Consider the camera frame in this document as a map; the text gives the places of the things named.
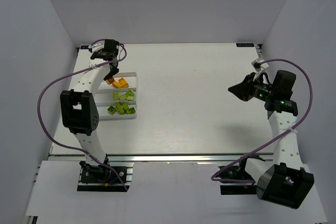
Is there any orange curved lego brick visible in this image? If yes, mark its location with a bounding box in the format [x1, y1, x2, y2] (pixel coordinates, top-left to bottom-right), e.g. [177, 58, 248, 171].
[106, 77, 115, 85]

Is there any light green lego brick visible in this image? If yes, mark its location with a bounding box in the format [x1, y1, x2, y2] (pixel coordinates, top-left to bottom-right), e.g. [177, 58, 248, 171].
[112, 91, 119, 101]
[125, 89, 135, 97]

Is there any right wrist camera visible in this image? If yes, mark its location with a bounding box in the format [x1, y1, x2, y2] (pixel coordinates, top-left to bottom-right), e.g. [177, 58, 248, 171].
[251, 58, 269, 80]

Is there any pale green lego brick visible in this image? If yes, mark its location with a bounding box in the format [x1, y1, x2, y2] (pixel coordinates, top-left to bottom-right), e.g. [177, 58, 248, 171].
[119, 94, 128, 101]

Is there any small dark green lego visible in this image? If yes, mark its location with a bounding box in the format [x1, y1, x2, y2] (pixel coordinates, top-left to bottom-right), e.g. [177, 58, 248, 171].
[107, 106, 116, 115]

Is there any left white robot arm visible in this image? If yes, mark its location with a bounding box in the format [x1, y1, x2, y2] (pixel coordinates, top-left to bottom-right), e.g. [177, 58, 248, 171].
[60, 39, 120, 166]

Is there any right blue label sticker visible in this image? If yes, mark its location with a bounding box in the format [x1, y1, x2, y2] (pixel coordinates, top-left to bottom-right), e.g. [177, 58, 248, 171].
[236, 42, 255, 48]

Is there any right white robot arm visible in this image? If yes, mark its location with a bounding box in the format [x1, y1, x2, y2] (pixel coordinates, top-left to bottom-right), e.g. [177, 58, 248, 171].
[228, 70, 314, 209]

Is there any long orange lego brick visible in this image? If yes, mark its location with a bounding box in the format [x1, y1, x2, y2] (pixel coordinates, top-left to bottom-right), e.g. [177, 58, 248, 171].
[112, 81, 122, 89]

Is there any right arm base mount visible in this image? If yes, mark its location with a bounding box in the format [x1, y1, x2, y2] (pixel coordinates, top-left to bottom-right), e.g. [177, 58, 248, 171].
[215, 159, 257, 196]

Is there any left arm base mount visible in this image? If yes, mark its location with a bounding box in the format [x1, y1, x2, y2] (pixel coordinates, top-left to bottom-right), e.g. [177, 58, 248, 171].
[77, 161, 130, 192]

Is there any white compartment tray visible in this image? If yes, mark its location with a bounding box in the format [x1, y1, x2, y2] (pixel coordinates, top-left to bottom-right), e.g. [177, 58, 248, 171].
[94, 72, 138, 121]

